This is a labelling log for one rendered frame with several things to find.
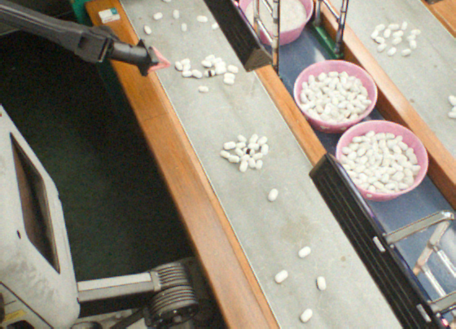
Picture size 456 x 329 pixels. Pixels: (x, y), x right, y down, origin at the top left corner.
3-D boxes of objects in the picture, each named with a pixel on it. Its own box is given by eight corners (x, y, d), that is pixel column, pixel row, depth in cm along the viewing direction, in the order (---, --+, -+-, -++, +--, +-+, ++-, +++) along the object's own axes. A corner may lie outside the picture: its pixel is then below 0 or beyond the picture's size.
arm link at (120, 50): (105, 61, 154) (112, 42, 152) (96, 49, 158) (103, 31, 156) (128, 67, 159) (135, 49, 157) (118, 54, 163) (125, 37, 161)
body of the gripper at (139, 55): (146, 39, 165) (124, 32, 160) (158, 62, 160) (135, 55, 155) (136, 55, 169) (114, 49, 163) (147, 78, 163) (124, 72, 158)
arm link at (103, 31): (81, 60, 152) (92, 32, 148) (67, 40, 158) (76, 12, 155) (122, 69, 160) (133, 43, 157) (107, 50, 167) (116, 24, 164)
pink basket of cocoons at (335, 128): (337, 155, 173) (340, 138, 165) (276, 111, 183) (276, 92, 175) (388, 107, 183) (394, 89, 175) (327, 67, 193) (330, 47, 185)
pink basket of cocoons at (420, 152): (361, 224, 160) (366, 208, 152) (317, 156, 173) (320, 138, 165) (438, 190, 166) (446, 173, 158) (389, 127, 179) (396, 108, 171)
